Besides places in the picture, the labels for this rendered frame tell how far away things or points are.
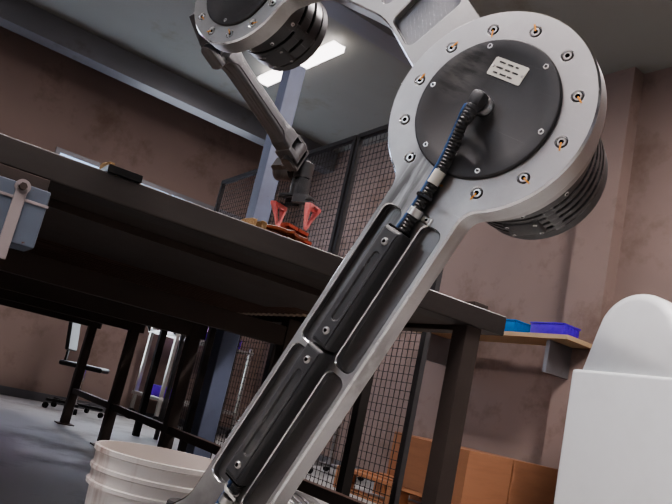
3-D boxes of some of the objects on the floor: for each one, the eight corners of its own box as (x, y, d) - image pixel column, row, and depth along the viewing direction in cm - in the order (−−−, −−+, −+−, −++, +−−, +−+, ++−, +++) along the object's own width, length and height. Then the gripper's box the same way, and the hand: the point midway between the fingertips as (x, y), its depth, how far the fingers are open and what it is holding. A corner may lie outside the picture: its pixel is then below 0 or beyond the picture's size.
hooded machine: (747, 611, 364) (772, 321, 396) (679, 609, 325) (713, 288, 358) (610, 565, 426) (641, 317, 458) (539, 558, 388) (579, 288, 420)
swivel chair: (89, 412, 684) (114, 326, 702) (109, 421, 641) (135, 329, 659) (33, 402, 653) (60, 313, 671) (49, 410, 610) (78, 314, 628)
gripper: (276, 174, 212) (264, 223, 209) (317, 175, 205) (305, 227, 202) (287, 182, 217) (276, 230, 214) (327, 184, 211) (316, 234, 208)
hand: (291, 226), depth 208 cm, fingers open, 9 cm apart
